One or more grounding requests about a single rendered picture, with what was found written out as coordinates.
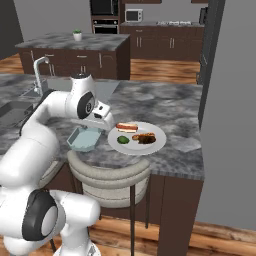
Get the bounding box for light blue tupperware container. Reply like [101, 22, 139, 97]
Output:
[66, 127, 103, 154]

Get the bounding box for dark brown kitchen island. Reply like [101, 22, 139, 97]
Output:
[14, 32, 132, 81]

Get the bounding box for dark tall fridge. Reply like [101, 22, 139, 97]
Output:
[196, 0, 227, 130]

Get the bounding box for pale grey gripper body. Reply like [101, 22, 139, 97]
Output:
[77, 112, 116, 132]

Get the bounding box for grey steel sink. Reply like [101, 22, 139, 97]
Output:
[0, 87, 44, 128]

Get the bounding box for dark brown wall cupboards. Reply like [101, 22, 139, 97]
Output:
[121, 0, 163, 5]

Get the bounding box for green round vegetable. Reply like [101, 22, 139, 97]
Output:
[116, 135, 131, 145]

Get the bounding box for dark brown cupboard run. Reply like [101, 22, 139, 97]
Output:
[119, 21, 205, 62]

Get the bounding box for hot dog in bun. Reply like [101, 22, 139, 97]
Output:
[115, 122, 140, 134]

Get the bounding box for beige upholstered bar stool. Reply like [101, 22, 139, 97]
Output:
[37, 159, 65, 190]
[67, 149, 152, 256]

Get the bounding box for brown grilled meat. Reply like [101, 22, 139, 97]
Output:
[131, 132, 157, 145]

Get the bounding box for silver hob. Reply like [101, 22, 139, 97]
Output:
[156, 20, 193, 27]

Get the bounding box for black built-in oven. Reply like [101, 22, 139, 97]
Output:
[89, 0, 120, 35]

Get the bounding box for silver tap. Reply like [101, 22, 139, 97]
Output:
[32, 56, 51, 98]

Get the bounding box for green plant in white pot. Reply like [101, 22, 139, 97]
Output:
[72, 29, 83, 42]

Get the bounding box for large white plate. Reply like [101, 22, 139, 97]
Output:
[107, 121, 167, 157]

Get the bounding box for white microwave oven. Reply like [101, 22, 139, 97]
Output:
[124, 8, 144, 23]

